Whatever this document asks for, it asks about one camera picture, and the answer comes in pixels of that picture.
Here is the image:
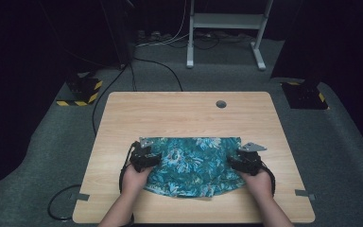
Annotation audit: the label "looped black floor cable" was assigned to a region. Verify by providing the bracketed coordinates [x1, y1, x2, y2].
[47, 183, 83, 221]

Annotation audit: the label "dark power strip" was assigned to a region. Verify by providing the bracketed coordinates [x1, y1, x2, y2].
[136, 29, 173, 44]

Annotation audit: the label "long black floor cable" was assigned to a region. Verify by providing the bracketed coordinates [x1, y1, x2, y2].
[91, 62, 130, 137]

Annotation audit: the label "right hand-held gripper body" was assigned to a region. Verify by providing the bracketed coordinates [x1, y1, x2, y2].
[234, 142, 268, 177]

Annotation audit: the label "grey tape strip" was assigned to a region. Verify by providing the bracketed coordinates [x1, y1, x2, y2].
[294, 188, 317, 201]
[70, 192, 91, 202]

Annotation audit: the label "black yellow striped stand base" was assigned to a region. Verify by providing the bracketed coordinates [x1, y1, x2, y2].
[56, 75, 104, 107]

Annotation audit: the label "teal floral button shirt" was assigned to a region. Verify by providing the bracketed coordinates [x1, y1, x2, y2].
[138, 136, 248, 200]

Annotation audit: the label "white metal stand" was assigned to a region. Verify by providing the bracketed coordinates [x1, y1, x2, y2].
[186, 0, 274, 71]

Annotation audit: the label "white cable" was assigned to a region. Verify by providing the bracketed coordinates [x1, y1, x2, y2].
[135, 0, 191, 49]

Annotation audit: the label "tangled black cables under stand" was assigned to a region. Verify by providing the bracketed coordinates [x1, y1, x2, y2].
[193, 29, 253, 51]

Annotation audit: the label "person's right hand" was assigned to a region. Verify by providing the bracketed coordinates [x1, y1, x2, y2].
[239, 168, 274, 201]

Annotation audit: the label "person's left hand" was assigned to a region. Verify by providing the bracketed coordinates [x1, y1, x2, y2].
[121, 164, 155, 197]

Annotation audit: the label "black stand base yellow corners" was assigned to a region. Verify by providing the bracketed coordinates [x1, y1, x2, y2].
[280, 80, 331, 111]

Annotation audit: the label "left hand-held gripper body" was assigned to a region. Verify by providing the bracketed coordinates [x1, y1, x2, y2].
[129, 136, 159, 173]

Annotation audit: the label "curved black floor cable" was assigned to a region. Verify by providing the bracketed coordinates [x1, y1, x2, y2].
[133, 57, 184, 93]

